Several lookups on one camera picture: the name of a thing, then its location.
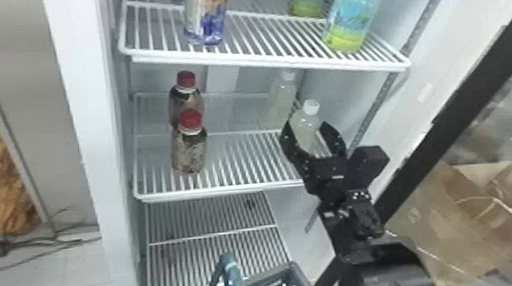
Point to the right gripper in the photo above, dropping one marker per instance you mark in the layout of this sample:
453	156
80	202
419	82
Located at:
328	175

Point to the clear bottle with white cap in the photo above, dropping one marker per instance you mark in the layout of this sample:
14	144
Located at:
282	99
305	127

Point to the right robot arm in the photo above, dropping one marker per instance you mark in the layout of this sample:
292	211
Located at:
357	227

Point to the brown bottle with red cap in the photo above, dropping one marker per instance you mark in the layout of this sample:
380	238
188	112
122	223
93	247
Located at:
189	148
184	99

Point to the fridge door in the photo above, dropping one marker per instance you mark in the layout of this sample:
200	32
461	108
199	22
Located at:
444	121

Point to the blue and green bottle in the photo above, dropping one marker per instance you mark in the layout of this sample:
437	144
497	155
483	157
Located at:
355	10

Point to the blue and red bottle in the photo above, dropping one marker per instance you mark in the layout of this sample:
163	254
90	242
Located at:
206	11

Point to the white fridge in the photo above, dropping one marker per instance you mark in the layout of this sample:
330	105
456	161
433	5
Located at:
96	128

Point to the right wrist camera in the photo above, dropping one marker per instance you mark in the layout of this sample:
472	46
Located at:
368	163

